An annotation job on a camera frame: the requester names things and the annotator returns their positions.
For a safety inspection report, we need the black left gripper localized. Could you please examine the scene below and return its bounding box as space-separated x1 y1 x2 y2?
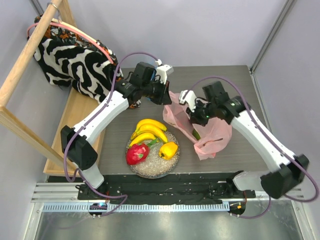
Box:
141 77 172 106

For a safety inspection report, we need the pink plastic bag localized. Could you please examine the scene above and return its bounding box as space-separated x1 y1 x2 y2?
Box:
162 91 232 161

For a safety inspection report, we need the yellow fake banana bunch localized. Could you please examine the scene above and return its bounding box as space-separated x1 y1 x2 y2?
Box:
130 118 168 143

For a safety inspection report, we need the single yellow fake banana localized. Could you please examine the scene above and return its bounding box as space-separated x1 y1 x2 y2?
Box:
129 132 157 148

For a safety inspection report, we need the yellow fake bell pepper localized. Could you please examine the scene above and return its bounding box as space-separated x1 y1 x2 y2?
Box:
158 142 178 160

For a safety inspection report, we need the red fake dragon fruit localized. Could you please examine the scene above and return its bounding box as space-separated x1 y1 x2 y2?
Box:
125 139 160 166

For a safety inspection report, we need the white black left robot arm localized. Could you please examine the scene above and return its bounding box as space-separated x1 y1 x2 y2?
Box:
60 62 174 200

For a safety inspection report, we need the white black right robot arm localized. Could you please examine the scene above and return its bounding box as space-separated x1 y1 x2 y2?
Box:
179 81 309 199

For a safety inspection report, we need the green orange fake mango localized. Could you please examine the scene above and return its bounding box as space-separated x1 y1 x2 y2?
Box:
192 129 201 141

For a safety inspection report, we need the black white orange patterned cloth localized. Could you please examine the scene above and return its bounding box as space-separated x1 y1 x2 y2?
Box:
37 18 124 103

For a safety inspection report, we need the speckled round plate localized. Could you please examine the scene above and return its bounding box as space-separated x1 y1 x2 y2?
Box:
128 131 180 179

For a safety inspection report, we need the pink hanger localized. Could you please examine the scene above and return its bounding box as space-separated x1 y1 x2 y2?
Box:
33 21 117 67

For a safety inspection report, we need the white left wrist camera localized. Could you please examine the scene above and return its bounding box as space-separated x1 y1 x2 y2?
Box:
155 59 174 85

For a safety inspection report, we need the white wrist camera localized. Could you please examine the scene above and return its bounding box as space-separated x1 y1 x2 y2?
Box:
178 90 197 113
155 59 174 85

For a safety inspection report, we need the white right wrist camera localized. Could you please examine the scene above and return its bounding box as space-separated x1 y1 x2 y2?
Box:
178 90 197 113

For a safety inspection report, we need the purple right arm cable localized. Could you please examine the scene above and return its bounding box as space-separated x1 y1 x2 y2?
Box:
191 76 320 220

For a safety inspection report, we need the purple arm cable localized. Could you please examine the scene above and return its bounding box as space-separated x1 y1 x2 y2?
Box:
63 51 161 217
191 76 320 220

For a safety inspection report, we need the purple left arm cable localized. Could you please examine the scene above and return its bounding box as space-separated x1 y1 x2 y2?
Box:
63 51 161 217

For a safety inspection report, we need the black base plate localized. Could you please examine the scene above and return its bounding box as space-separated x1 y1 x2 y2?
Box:
77 172 257 205

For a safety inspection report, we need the wooden rack frame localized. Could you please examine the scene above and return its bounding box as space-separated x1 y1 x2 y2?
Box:
0 0 98 180

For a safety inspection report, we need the aluminium corner post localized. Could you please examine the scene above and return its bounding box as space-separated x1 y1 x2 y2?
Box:
249 0 298 73

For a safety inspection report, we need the aluminium rail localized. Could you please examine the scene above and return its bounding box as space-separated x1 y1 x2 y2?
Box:
31 179 306 213

